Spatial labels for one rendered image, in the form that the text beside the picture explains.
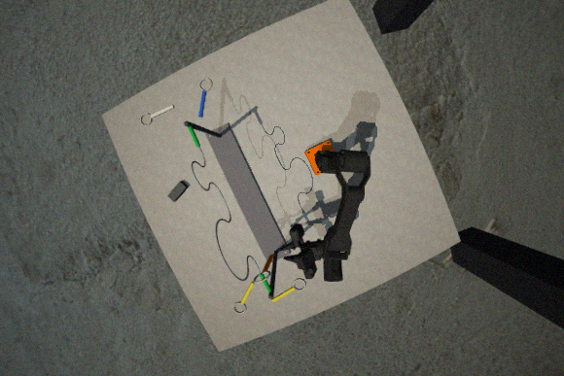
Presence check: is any white handle with small loop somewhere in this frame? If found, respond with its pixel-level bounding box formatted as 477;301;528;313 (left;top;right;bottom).
140;105;174;126

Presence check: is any orange handle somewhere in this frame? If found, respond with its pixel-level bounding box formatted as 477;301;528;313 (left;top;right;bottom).
253;255;274;283

